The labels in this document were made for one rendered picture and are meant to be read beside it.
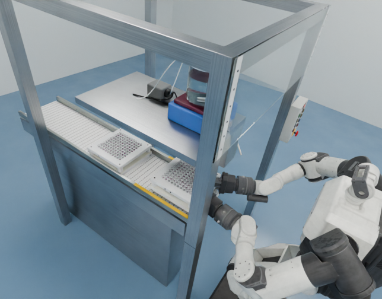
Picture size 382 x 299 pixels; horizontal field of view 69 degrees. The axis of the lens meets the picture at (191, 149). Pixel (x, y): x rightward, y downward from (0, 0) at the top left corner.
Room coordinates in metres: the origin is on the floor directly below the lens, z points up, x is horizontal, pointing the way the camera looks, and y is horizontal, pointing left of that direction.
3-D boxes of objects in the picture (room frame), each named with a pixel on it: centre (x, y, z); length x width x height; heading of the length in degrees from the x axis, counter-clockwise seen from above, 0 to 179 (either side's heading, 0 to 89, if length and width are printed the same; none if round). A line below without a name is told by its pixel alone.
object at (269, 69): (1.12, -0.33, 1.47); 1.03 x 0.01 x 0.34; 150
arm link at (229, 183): (0.96, -0.22, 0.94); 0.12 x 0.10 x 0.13; 92
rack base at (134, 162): (1.18, 0.39, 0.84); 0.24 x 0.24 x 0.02; 60
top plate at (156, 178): (0.96, 0.01, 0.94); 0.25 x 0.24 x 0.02; 150
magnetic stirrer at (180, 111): (0.98, -0.03, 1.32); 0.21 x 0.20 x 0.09; 150
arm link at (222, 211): (0.79, -0.14, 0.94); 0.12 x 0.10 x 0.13; 52
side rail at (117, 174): (1.11, 0.53, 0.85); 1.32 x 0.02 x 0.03; 60
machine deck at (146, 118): (1.03, 0.15, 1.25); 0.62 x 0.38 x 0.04; 60
